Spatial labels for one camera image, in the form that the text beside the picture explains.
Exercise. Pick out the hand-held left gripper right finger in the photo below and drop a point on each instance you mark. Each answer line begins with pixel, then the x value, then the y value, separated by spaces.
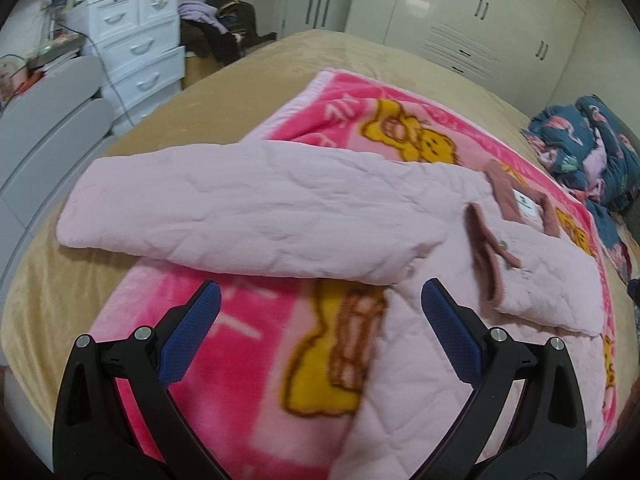
pixel 452 327

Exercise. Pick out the white drawer chest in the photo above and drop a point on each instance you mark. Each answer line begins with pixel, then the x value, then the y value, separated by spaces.
pixel 140 50

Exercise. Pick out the bed with beige cover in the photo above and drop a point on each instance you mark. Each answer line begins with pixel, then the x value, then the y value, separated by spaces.
pixel 280 60

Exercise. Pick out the blue flamingo print quilt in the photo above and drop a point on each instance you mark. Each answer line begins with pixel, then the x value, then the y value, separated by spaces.
pixel 565 130

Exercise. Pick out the purple garment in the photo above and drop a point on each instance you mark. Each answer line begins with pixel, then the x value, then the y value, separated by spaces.
pixel 197 12

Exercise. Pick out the pink quilted jacket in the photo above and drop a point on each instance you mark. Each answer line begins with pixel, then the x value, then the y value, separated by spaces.
pixel 250 210

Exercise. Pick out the white wardrobe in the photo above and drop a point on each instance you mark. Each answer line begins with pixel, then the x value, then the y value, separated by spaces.
pixel 450 10

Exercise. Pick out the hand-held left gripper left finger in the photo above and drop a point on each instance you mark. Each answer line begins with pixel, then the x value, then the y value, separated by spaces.
pixel 192 327

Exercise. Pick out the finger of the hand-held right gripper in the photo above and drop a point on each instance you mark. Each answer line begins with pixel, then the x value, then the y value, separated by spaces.
pixel 635 291

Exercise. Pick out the pink printed blanket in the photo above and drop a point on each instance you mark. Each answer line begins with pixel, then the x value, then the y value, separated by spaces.
pixel 240 330

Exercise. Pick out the dark clothes pile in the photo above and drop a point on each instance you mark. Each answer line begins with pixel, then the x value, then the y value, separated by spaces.
pixel 235 25

